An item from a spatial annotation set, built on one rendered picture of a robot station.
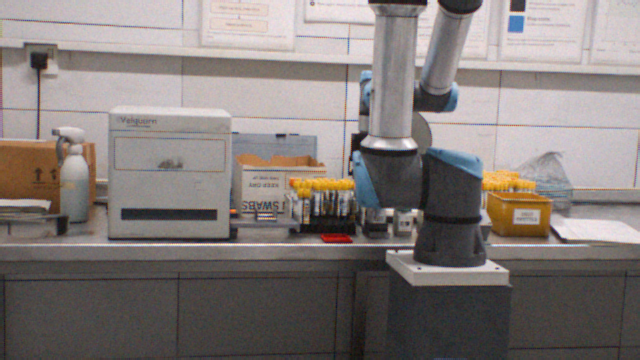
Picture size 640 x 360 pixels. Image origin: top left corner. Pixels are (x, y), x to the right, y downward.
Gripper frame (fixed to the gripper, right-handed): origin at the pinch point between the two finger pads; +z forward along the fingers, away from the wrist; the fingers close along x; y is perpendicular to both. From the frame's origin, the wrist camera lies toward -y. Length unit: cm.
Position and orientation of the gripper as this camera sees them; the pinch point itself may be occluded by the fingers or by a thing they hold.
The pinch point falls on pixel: (376, 211)
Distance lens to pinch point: 199.5
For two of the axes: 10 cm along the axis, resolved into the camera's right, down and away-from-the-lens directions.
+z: -0.4, 9.9, 1.3
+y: -9.8, -0.1, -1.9
